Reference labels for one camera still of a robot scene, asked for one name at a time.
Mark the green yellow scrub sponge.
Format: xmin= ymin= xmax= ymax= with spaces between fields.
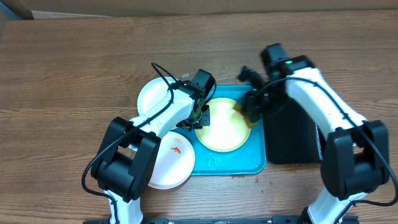
xmin=233 ymin=102 xmax=261 ymax=128

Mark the yellow green rimmed plate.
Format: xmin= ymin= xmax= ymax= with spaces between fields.
xmin=195 ymin=98 xmax=251 ymax=152

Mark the white plate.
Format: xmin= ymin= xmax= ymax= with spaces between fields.
xmin=137 ymin=78 xmax=168 ymax=115
xmin=149 ymin=131 xmax=195 ymax=190

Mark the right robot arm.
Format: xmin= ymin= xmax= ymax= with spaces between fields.
xmin=235 ymin=44 xmax=397 ymax=224

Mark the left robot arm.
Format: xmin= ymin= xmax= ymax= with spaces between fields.
xmin=81 ymin=69 xmax=216 ymax=223

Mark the black plastic tray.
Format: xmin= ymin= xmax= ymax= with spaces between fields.
xmin=263 ymin=98 xmax=324 ymax=164

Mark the teal plastic tray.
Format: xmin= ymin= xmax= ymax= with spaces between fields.
xmin=174 ymin=85 xmax=266 ymax=175

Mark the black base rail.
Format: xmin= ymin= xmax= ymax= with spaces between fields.
xmin=82 ymin=215 xmax=360 ymax=224

